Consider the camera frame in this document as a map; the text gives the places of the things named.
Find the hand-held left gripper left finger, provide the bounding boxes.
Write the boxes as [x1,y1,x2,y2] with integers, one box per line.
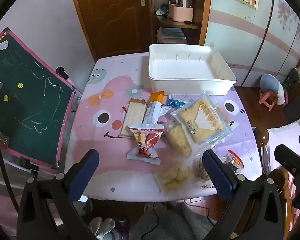
[16,149,100,240]

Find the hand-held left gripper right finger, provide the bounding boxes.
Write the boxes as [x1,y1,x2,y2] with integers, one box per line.
[202,149,287,240]

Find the clear brown cookie packet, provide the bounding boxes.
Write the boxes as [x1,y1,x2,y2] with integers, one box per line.
[196,160,217,189]

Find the red label dark snack packet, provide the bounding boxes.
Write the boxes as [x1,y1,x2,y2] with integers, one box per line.
[220,149,244,174]

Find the clear pale puff packet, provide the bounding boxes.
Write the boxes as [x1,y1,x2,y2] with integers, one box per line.
[152,164,192,193]

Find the clear yellow cake packet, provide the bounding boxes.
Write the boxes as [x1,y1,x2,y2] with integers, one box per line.
[162,120,192,157]

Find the large clear bread packet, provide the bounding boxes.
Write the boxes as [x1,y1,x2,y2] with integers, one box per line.
[170,92,233,144]

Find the white red apple print packet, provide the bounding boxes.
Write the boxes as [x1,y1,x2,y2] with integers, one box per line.
[126,125,165,165]

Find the beige bread packet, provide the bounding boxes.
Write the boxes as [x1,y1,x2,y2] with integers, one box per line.
[119,98,148,138]

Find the blue snack packet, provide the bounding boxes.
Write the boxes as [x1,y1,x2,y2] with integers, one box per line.
[168,94,188,108]

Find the orange and white snack packet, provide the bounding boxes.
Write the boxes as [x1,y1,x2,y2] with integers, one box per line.
[141,91,165,126]

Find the white plastic bin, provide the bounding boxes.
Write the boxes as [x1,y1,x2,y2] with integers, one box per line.
[148,44,237,96]

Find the pink and white bedding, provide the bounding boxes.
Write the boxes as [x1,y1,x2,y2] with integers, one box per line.
[264,115,300,180]

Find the cartoon printed tablecloth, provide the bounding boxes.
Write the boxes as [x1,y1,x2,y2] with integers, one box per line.
[65,52,263,203]

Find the pink plastic stool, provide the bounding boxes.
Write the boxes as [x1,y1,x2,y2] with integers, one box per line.
[259,91,278,112]

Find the dark green bag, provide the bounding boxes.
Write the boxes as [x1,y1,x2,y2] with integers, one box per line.
[286,68,300,93]

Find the grey cloth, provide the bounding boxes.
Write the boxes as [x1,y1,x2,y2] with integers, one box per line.
[129,202,215,240]

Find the pink stool with blue cushion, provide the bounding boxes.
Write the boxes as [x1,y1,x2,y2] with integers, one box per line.
[259,74,287,105]

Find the pale blue wardrobe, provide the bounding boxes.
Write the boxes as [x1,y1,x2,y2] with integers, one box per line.
[205,0,300,87]

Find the stack of folded cloths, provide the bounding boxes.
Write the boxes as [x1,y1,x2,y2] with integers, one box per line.
[157,27,187,44]

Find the brown wooden door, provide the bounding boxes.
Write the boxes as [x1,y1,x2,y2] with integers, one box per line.
[69,0,155,60]

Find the wooden corner shelf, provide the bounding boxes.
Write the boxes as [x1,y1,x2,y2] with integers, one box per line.
[149,0,213,47]

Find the pink storage basket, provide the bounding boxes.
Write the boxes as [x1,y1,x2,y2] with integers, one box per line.
[168,0,194,22]

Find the small toy figurines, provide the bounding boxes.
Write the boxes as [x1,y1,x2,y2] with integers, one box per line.
[155,4,169,18]

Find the wooden bed frame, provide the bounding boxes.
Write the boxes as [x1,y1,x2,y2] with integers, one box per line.
[254,126,294,240]

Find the green chalkboard with pink frame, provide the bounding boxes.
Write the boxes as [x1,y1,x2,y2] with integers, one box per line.
[0,27,83,169]

